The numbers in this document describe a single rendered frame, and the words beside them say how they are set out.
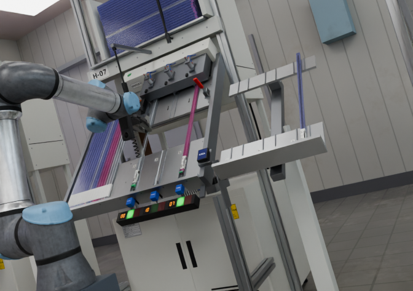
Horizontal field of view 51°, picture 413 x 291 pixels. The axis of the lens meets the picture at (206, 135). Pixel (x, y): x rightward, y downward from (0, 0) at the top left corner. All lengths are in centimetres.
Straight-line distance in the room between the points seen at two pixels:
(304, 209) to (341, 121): 309
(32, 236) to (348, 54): 381
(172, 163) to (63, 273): 66
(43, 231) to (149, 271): 101
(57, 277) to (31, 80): 53
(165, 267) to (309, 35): 319
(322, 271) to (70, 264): 83
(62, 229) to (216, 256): 90
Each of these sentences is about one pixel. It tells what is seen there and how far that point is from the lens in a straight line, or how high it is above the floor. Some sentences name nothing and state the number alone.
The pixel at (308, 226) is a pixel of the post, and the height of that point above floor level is 46.
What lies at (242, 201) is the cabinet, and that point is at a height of 56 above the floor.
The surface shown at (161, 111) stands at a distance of 194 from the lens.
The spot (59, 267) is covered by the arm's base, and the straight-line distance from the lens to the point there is 119.
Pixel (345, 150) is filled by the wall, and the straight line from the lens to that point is 459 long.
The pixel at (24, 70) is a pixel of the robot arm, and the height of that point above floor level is 115.
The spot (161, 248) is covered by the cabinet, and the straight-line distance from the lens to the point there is 205.
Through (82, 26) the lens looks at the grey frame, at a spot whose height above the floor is 163.
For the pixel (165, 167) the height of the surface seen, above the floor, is 79.
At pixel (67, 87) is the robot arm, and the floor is 109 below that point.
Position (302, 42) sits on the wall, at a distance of 468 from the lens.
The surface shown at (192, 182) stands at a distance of 154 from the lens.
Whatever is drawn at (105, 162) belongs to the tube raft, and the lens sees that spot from 193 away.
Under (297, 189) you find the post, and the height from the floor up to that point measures 59.
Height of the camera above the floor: 78
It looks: 3 degrees up
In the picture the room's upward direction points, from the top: 16 degrees counter-clockwise
